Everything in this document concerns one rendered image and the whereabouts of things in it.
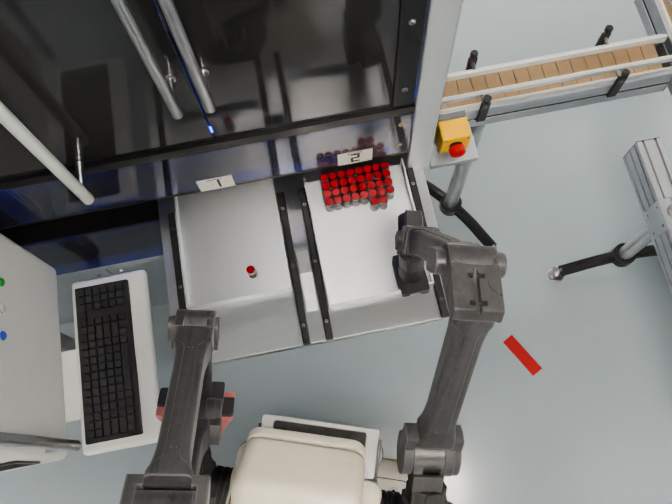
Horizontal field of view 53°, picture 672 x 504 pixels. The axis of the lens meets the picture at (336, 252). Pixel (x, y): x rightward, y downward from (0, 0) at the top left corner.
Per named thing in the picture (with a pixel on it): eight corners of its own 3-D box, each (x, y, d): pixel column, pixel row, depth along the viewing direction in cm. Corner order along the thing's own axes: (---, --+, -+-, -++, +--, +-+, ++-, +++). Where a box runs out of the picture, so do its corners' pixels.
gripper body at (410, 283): (418, 254, 159) (420, 238, 153) (429, 292, 154) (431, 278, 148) (391, 259, 159) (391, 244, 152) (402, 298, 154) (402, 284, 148)
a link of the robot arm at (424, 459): (410, 499, 118) (440, 500, 119) (417, 450, 115) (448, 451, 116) (402, 465, 127) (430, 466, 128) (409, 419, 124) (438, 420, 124)
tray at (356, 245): (304, 183, 177) (303, 178, 173) (401, 164, 177) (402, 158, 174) (329, 308, 166) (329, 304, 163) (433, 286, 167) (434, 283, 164)
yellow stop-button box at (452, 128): (433, 128, 172) (436, 114, 165) (460, 123, 172) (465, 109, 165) (440, 155, 169) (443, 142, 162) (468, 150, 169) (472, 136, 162)
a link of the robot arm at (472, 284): (450, 293, 93) (521, 297, 94) (435, 235, 104) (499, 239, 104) (399, 484, 120) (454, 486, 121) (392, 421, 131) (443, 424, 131)
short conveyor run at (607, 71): (419, 142, 183) (424, 113, 168) (406, 93, 188) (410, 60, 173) (665, 96, 185) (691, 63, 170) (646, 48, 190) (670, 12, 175)
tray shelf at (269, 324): (157, 193, 180) (155, 190, 178) (415, 144, 181) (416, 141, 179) (178, 371, 165) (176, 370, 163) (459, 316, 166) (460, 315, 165)
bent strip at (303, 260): (297, 258, 171) (295, 251, 165) (309, 256, 171) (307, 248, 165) (306, 312, 166) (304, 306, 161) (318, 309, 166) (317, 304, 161)
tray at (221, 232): (174, 186, 178) (170, 181, 175) (271, 168, 179) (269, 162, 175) (189, 310, 167) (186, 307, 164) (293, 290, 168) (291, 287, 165)
